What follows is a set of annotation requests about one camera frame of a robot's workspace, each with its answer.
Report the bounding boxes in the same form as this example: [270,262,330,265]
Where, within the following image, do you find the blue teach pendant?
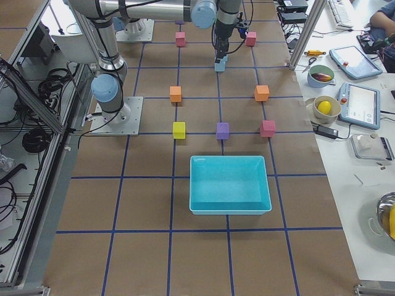
[338,83,381,130]
[329,46,383,80]

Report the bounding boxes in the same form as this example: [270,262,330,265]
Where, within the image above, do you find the red foam block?
[175,31,186,47]
[245,31,257,47]

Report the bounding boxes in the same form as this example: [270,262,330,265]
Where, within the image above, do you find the metal bowl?
[376,192,394,241]

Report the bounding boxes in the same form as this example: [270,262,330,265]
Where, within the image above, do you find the black power adapter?
[314,125,338,139]

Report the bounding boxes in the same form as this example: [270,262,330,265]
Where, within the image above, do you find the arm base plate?
[114,18,154,43]
[90,96,143,136]

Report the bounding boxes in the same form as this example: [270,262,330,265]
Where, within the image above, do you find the orange foam block front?
[254,85,270,102]

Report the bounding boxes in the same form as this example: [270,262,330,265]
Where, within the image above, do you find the green bowl with fruit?
[307,65,335,88]

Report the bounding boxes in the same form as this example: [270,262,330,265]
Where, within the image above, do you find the yellow foam block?
[172,121,186,139]

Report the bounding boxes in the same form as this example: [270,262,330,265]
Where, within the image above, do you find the digital kitchen scale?
[350,134,394,161]

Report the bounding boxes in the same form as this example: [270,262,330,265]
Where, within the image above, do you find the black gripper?
[214,20,249,64]

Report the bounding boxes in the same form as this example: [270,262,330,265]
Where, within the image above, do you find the beige bowl with lemon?
[312,96,341,124]

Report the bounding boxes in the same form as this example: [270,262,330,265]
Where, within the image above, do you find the light blue foam block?
[220,55,228,64]

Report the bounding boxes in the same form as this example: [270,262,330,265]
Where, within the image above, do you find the red foam block far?
[245,31,257,47]

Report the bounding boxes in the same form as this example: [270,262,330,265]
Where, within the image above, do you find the teal plastic tray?
[189,155,272,215]

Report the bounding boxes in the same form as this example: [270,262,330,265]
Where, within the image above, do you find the orange foam block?
[254,85,270,102]
[169,86,182,103]

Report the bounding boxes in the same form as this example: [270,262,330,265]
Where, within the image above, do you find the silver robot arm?
[66,1,252,77]

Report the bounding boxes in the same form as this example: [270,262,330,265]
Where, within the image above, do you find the red foam block corner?
[260,120,277,138]

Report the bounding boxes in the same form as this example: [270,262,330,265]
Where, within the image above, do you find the purple foam block right side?
[216,122,230,140]

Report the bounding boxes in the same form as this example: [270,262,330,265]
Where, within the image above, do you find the scissors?
[302,57,317,73]

